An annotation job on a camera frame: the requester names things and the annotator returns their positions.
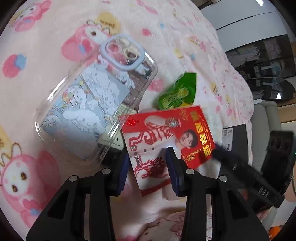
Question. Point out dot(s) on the green snack packet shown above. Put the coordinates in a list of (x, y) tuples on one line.
[(178, 92)]

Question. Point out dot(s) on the black cardboard box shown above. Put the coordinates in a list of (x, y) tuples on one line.
[(238, 136)]

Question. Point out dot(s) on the red printed card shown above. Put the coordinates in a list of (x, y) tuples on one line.
[(157, 139)]

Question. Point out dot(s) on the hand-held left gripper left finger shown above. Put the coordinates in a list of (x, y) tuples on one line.
[(122, 171)]

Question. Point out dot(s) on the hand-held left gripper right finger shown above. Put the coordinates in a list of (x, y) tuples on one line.
[(173, 166)]

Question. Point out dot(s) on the clear cartoon phone case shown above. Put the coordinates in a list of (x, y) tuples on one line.
[(81, 97)]

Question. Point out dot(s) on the pink printed blanket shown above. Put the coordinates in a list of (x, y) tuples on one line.
[(34, 46)]

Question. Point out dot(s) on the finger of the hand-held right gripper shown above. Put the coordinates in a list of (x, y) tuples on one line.
[(245, 171)]

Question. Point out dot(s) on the black glossy oval object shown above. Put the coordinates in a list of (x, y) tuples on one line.
[(270, 89)]

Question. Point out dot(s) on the white wardrobe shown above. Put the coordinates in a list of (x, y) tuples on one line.
[(242, 23)]

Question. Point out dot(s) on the pale hand cream tube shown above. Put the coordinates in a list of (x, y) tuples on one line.
[(108, 148)]

